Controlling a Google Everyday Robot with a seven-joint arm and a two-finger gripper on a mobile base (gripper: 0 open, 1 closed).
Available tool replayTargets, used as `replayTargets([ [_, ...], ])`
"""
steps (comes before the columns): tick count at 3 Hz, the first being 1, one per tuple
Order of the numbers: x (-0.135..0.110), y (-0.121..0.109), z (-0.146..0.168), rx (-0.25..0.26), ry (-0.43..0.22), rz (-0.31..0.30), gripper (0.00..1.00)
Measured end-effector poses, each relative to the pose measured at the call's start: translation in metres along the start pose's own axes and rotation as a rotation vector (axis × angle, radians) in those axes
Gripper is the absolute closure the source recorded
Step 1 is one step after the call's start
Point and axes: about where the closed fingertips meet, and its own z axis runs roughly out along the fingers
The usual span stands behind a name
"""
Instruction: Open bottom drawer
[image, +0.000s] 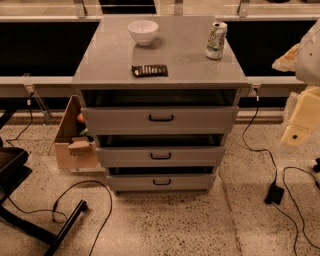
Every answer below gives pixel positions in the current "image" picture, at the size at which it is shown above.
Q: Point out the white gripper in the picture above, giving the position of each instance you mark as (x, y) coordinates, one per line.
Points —
(309, 61)

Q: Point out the black chair base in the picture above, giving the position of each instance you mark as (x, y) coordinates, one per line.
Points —
(46, 198)

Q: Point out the grey bottom drawer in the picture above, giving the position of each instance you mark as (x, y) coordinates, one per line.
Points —
(161, 182)

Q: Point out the black power adapter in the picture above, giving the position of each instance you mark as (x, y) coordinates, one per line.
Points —
(274, 195)

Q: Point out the grey drawer cabinet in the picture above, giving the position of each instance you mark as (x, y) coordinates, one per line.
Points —
(104, 79)

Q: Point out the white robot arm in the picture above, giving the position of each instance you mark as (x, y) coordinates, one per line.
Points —
(304, 60)

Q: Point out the green white soda can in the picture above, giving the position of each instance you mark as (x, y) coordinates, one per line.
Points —
(216, 40)

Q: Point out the grey middle drawer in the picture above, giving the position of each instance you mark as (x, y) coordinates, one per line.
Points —
(160, 156)

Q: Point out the grey drawer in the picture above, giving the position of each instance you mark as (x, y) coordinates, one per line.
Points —
(161, 182)
(159, 120)
(160, 156)

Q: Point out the white ceramic bowl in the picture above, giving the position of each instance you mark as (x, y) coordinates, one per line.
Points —
(143, 32)

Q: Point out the grey top drawer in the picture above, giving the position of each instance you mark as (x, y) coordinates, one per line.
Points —
(159, 120)

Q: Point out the brown cardboard box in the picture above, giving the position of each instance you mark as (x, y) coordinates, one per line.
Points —
(72, 150)

